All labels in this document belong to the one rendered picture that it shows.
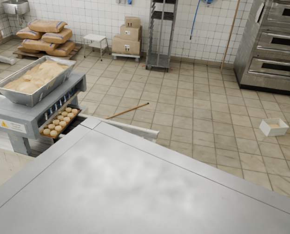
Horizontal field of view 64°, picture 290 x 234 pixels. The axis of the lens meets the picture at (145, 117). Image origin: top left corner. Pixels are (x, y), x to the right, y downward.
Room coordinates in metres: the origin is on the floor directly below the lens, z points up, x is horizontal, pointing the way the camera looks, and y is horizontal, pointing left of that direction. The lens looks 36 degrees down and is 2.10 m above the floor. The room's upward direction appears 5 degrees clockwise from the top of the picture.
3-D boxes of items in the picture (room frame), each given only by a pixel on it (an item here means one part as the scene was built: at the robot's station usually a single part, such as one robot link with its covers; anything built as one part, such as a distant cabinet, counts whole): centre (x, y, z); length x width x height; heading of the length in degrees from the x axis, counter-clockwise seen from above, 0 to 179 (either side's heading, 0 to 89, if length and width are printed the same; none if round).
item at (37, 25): (4.91, 2.19, 0.62); 0.72 x 0.42 x 0.17; 89
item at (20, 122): (1.49, 0.78, 1.01); 0.72 x 0.33 x 0.34; 167
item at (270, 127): (2.76, -1.90, 0.08); 0.30 x 0.22 x 0.16; 104
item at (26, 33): (4.94, 2.49, 0.47); 0.72 x 0.42 x 0.17; 173
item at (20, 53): (4.89, 2.24, 0.06); 1.20 x 0.80 x 0.11; 85
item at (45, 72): (1.49, 0.78, 1.28); 0.54 x 0.27 x 0.06; 167
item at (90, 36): (5.04, 1.20, 0.23); 0.45 x 0.45 x 0.46; 75
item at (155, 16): (4.76, -0.18, 1.05); 0.60 x 0.40 x 0.01; 176
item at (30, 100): (1.49, 0.78, 1.25); 0.56 x 0.29 x 0.14; 167
